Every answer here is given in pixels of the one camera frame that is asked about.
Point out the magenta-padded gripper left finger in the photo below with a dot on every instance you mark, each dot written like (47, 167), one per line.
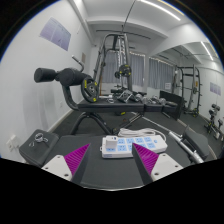
(60, 165)

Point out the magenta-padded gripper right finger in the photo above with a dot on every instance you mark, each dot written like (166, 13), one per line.
(163, 165)

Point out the silver barbell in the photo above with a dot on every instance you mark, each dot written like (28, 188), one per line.
(186, 148)

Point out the metal spring barbell collar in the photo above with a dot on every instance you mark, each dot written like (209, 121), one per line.
(40, 140)

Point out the black padded workout bench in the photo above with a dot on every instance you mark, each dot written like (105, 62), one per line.
(100, 173)

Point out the black low padded seat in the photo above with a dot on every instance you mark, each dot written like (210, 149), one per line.
(196, 140)

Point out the black box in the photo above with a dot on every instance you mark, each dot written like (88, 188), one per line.
(173, 105)

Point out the chrome dumbbells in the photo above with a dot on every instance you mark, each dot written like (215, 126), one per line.
(146, 99)

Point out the black weight plate yellow marks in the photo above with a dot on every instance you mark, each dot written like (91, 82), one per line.
(120, 74)
(85, 95)

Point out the black bench with roller pads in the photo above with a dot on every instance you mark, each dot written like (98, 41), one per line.
(110, 106)

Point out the grey window curtain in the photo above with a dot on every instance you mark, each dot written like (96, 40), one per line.
(160, 75)
(136, 70)

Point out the long ceiling light strip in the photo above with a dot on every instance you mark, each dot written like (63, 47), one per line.
(160, 8)

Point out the white wall outlet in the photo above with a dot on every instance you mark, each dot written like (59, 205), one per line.
(12, 143)

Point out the large wall mirror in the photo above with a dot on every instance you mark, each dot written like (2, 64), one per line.
(200, 76)

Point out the small brown wall sign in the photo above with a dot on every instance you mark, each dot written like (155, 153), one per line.
(83, 58)

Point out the purple wall poster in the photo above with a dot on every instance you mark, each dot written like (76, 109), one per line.
(55, 33)

